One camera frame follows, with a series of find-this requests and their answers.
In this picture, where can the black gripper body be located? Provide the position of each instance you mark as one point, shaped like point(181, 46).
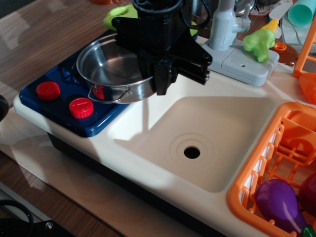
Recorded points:
point(186, 55)

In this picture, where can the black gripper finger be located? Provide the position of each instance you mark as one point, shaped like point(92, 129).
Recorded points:
point(146, 65)
point(165, 75)

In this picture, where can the small stainless steel pan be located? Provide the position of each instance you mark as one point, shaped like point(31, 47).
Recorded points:
point(113, 73)

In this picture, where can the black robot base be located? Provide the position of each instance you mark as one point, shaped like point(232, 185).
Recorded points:
point(13, 227)

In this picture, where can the cream toy sink unit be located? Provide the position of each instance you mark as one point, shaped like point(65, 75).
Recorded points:
point(184, 149)

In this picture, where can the red stove knob right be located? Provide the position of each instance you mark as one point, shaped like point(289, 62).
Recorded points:
point(81, 108)

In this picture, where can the red stove knob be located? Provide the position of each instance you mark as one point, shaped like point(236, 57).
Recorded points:
point(81, 108)
point(48, 91)

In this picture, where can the blue toy stove top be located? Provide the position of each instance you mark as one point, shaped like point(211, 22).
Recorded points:
point(72, 86)

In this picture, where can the red stove knob left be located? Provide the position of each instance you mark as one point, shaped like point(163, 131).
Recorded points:
point(48, 91)

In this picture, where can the green plastic cutting board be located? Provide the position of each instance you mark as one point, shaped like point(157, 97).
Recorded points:
point(118, 12)

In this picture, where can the steel pot in background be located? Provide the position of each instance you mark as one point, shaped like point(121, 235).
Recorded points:
point(200, 14)

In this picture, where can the grey toy faucet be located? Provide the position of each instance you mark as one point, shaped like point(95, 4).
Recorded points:
point(229, 56)

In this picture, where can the green toy broccoli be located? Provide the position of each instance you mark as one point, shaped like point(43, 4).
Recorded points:
point(260, 43)

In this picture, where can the yellow toy corn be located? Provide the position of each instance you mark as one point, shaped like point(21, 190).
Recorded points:
point(272, 25)

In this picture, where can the orange pot lid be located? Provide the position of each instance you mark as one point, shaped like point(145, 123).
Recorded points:
point(287, 54)

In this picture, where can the teal plastic cup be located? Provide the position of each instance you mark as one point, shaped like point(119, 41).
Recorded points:
point(302, 12)

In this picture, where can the orange plastic dish rack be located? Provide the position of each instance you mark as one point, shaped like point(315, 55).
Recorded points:
point(286, 151)

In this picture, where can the purple toy eggplant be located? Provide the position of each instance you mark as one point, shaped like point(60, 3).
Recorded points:
point(276, 200)

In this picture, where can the red toy vegetable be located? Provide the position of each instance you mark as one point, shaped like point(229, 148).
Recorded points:
point(307, 195)

